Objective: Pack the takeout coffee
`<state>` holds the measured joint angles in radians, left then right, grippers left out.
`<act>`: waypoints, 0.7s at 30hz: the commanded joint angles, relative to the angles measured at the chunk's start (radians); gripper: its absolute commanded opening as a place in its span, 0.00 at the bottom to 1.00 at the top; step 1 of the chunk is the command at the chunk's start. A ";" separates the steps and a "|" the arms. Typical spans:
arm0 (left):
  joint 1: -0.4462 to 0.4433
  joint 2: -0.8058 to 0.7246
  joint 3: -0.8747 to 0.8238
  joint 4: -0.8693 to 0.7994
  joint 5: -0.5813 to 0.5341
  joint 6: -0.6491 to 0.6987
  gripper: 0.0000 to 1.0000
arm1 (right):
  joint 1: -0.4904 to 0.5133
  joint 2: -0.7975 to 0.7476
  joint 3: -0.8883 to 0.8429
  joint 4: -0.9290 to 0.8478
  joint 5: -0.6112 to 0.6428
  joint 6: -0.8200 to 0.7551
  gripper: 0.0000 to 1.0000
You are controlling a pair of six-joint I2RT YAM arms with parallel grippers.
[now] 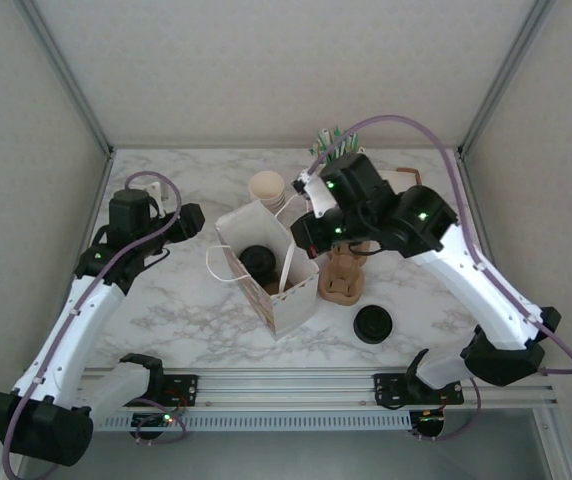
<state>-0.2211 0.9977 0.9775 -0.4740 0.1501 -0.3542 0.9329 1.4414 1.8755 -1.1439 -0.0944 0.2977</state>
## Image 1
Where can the printed paper gift bag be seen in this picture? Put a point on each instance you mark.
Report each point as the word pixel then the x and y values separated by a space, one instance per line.
pixel 291 310

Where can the white paper cup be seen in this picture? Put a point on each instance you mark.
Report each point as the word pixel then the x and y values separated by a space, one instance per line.
pixel 279 200
pixel 278 206

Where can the white paper napkin stack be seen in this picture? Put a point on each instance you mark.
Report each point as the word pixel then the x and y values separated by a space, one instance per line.
pixel 396 182

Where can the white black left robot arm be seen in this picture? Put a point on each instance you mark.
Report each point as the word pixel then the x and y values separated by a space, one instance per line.
pixel 86 320

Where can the aluminium frame post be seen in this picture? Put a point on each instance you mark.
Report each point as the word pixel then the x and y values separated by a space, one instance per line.
pixel 506 80
pixel 71 75

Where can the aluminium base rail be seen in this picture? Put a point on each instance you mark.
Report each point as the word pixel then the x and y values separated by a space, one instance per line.
pixel 286 387

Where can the black plastic cup lid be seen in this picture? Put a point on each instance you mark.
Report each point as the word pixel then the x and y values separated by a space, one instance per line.
pixel 257 260

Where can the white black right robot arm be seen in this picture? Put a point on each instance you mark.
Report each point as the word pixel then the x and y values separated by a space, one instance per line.
pixel 481 290

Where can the black lid on table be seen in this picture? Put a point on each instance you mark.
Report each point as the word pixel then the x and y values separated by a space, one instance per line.
pixel 373 324

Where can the brown pulp cup carrier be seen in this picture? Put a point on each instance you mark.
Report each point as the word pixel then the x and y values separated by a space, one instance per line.
pixel 341 285

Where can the green white wrapped straw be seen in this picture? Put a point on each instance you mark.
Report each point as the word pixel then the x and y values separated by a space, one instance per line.
pixel 314 150
pixel 322 137
pixel 337 131
pixel 353 140

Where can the brown cardboard napkin box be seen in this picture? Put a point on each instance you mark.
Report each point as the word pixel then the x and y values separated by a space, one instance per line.
pixel 413 175

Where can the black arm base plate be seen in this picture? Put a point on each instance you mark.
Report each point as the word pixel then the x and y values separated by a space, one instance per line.
pixel 391 390
pixel 181 390

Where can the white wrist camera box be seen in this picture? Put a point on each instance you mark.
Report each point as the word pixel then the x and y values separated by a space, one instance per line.
pixel 318 197
pixel 158 190

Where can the stack of paper cups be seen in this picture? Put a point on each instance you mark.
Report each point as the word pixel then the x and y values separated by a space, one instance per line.
pixel 266 185

